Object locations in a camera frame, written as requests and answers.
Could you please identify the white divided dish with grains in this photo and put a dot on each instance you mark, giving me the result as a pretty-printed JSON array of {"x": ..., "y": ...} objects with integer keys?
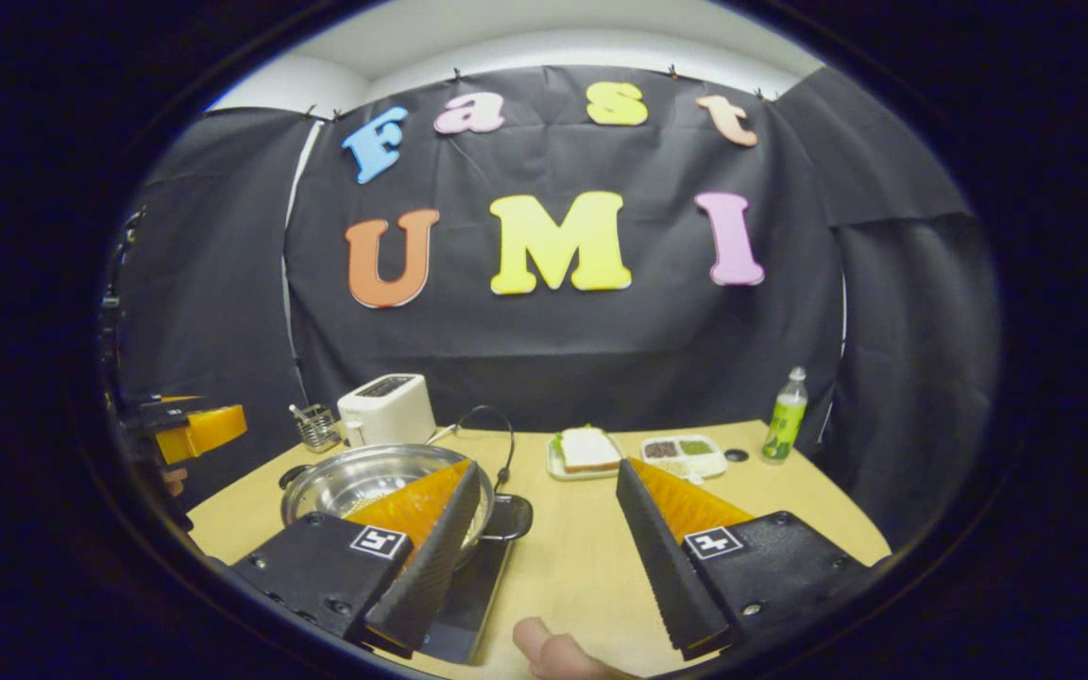
[{"x": 686, "y": 455}]

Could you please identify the white toaster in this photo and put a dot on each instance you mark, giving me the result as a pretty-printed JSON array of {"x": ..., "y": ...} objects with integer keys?
[{"x": 388, "y": 416}]

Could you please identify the black induction cooktop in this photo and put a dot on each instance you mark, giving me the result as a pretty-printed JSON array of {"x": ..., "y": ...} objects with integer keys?
[{"x": 468, "y": 604}]

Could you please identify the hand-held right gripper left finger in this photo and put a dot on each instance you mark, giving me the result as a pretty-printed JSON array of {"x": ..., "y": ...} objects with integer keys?
[{"x": 431, "y": 567}]

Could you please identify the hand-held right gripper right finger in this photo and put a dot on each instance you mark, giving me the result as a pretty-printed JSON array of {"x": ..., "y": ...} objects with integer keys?
[{"x": 671, "y": 576}]

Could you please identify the sandwich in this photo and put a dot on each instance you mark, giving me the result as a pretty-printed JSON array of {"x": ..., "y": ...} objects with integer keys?
[{"x": 589, "y": 449}]

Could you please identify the stainless steel pot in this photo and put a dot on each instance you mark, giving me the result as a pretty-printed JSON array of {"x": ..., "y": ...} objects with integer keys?
[{"x": 346, "y": 477}]

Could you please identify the green tea bottle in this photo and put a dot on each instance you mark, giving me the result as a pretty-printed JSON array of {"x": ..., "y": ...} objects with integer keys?
[{"x": 783, "y": 425}]

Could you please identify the black table grommet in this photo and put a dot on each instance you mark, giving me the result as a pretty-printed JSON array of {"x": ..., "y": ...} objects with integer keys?
[{"x": 736, "y": 455}]

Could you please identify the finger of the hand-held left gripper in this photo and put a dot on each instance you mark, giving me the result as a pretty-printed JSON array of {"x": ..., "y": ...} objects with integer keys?
[
  {"x": 161, "y": 414},
  {"x": 209, "y": 430}
]

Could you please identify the small white plate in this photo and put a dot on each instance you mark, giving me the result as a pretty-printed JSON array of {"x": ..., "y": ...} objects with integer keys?
[{"x": 553, "y": 463}]

